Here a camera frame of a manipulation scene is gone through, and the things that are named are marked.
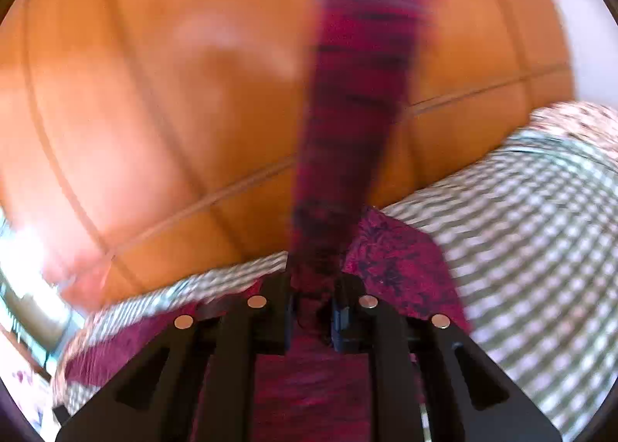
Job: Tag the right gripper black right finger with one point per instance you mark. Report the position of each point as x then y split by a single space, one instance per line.
428 379

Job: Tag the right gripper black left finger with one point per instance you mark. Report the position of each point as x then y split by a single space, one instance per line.
194 381

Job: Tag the red black floral sweater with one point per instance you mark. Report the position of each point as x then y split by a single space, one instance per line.
363 55

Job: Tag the green white checkered bedsheet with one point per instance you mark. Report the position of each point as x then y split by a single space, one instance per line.
530 233

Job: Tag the floral quilt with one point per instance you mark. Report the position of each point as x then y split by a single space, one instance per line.
589 122

